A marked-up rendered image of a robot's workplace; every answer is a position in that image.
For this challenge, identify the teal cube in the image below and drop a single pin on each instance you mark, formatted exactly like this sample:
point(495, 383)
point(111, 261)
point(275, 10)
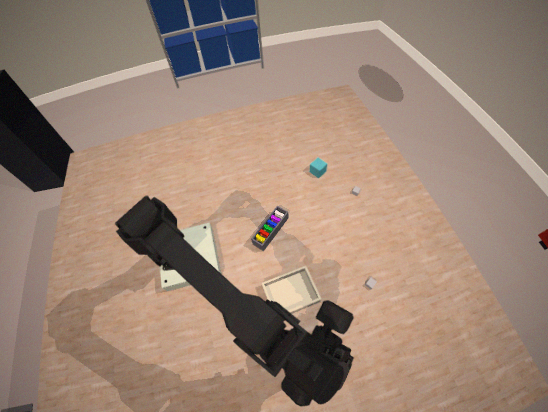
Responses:
point(318, 167)

